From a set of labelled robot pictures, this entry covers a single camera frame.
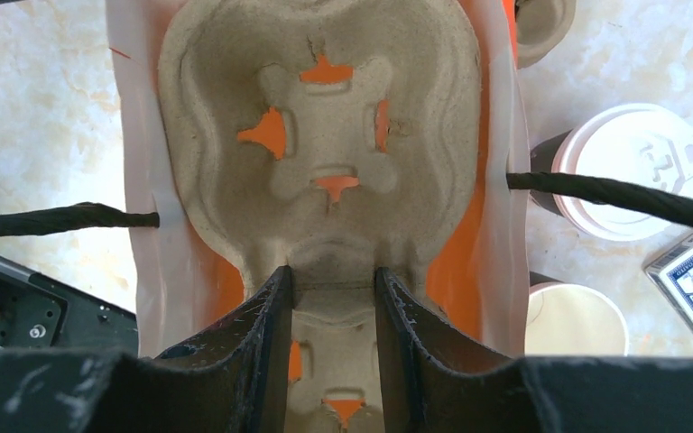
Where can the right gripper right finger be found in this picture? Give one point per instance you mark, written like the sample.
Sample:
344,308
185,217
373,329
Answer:
436,379

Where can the white plastic cup lid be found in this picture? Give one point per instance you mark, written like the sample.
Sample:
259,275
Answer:
643,144

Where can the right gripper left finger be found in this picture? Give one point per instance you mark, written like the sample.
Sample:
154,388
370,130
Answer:
230,377

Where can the orange paper bag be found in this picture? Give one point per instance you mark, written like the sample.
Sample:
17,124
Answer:
80,121

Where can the cardboard cup carrier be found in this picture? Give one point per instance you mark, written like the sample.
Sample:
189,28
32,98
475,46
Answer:
334,137
540,26

